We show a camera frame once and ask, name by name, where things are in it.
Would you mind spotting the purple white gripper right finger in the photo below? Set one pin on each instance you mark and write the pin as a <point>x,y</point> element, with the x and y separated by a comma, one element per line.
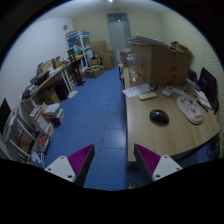
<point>153,166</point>

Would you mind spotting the grey door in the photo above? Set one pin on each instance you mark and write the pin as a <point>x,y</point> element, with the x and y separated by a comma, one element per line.
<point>119,29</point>

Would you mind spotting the large cardboard box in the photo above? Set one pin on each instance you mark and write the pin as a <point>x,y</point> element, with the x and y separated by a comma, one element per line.
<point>158,63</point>

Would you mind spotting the light wooden desk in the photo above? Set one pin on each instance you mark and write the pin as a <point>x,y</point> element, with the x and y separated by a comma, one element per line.
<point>178,136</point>

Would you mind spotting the white bookshelf with books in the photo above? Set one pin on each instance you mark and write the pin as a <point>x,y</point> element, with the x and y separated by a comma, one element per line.
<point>19,142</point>

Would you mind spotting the round wall clock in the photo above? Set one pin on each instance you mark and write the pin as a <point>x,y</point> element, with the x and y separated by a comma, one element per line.
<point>65,27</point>

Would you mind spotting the stacked cardboard boxes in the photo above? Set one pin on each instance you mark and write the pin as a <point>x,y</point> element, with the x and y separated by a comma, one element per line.
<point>107,56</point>

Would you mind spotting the clear plastic water jug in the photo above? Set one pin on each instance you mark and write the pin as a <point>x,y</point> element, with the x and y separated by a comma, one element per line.
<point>132,62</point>

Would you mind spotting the patterned oval mouse pad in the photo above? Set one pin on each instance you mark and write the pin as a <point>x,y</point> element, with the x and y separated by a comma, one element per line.
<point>190,109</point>

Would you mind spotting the left wooden desk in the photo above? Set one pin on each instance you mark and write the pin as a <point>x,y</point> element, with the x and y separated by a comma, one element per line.
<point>55,83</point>

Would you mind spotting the white calculator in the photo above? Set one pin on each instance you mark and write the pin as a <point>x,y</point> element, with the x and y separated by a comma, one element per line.
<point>167,91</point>

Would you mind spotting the white remote control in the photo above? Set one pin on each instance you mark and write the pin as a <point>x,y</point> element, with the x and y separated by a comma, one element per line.
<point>148,95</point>

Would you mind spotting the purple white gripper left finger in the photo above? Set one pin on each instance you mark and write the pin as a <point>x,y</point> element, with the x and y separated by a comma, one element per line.
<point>75,167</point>

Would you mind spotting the black computer mouse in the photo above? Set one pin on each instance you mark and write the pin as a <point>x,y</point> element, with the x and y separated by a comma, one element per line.
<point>159,116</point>

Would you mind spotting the open cardboard box on floor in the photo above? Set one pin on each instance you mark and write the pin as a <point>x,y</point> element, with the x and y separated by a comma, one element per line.
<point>94,71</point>

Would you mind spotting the stack of books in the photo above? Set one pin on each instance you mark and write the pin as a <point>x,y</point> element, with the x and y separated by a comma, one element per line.
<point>55,114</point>

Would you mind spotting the black monitor on desk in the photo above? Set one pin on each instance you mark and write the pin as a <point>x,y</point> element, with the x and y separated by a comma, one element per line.
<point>208,85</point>

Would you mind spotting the glass display cabinet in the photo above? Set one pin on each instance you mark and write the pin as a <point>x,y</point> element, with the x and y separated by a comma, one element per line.
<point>80,41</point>

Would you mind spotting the white paper sheet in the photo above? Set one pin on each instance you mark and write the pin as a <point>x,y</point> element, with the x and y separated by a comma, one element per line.
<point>137,90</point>

